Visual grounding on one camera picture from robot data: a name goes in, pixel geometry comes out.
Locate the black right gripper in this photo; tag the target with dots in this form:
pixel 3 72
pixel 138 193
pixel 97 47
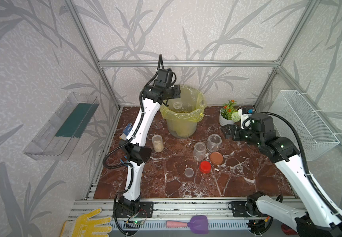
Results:
pixel 236 129

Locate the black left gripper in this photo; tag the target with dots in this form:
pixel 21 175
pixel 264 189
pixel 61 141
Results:
pixel 177 91

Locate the small oatmeal jar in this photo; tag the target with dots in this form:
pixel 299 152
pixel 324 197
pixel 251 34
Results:
pixel 177 106

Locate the brown-lidded oatmeal jar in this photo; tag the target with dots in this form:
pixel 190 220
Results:
pixel 214 142

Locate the brown jar lid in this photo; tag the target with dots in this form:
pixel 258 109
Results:
pixel 216 158

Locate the red-lidded oatmeal jar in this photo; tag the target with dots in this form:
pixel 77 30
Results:
pixel 199 151

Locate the red jar lid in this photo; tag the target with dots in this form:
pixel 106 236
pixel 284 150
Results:
pixel 205 167

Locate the glass jar with oatmeal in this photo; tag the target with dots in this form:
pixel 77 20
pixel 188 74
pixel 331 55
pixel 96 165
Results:
pixel 157 142

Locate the clear plastic jar lid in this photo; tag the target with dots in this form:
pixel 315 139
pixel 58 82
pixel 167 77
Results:
pixel 189 172

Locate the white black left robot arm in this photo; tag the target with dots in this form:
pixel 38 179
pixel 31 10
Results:
pixel 156 92

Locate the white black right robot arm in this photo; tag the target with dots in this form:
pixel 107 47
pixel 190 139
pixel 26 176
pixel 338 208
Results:
pixel 276 138

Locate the potted artificial flower plant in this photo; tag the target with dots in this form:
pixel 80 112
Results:
pixel 229 113

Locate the yellow plastic bin liner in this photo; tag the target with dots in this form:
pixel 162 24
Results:
pixel 194 104

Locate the blue dotted white work glove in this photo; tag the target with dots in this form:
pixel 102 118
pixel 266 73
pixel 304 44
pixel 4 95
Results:
pixel 126 131

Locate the red black handheld tool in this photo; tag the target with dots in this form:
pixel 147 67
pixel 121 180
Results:
pixel 288 231

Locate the yellow dotted glove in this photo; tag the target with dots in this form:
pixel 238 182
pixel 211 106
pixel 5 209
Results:
pixel 87 225

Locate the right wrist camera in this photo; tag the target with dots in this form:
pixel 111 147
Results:
pixel 245 114

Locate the white wire mesh basket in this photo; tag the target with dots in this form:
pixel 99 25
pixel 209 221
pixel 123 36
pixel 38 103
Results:
pixel 316 137

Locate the purple pink-handled scoop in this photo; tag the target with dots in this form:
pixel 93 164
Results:
pixel 197 224

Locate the clear plastic wall shelf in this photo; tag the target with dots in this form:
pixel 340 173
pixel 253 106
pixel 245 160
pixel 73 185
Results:
pixel 60 135

